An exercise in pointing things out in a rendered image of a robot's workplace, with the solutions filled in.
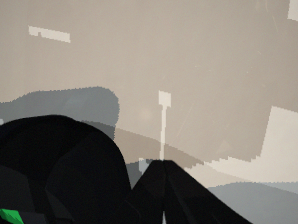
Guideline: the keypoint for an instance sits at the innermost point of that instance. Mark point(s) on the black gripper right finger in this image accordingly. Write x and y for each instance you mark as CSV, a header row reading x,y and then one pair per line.
x,y
187,202

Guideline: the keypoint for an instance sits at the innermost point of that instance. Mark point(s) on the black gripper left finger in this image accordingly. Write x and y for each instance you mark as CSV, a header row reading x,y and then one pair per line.
x,y
145,204

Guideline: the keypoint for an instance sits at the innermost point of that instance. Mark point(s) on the dark grey controller unit with rocker switches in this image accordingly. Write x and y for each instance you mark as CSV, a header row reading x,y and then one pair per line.
x,y
56,170

